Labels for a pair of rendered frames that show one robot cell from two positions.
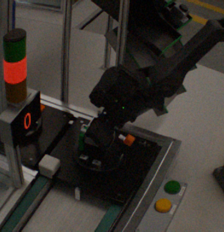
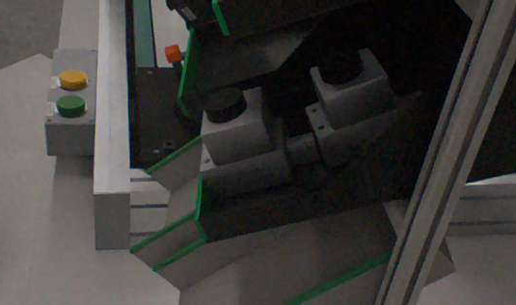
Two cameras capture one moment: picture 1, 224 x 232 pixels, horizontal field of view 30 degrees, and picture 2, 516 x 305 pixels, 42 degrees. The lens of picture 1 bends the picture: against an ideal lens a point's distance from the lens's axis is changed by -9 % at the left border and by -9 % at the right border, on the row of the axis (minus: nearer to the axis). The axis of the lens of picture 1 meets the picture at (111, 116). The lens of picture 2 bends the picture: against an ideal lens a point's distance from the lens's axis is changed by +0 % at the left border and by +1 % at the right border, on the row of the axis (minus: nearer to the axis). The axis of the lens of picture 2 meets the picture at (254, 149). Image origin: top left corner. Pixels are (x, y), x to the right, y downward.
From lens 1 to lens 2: 1.62 m
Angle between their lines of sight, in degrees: 96
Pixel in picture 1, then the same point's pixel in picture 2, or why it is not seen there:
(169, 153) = (106, 160)
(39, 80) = not seen: outside the picture
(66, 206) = not seen: hidden behind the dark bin
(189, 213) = (22, 169)
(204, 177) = (13, 245)
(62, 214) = not seen: hidden behind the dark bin
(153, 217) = (80, 67)
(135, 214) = (110, 69)
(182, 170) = (75, 242)
